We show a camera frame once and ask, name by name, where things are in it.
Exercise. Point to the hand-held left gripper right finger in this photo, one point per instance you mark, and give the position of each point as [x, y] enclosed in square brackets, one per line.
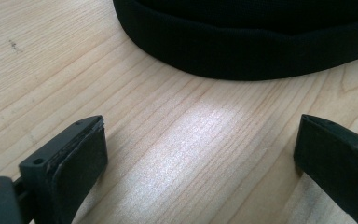
[338, 161]

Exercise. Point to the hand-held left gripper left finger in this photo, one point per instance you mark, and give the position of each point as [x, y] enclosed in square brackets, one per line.
[71, 168]

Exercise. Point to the black knit beanie hat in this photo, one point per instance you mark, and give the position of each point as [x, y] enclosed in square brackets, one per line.
[245, 40]

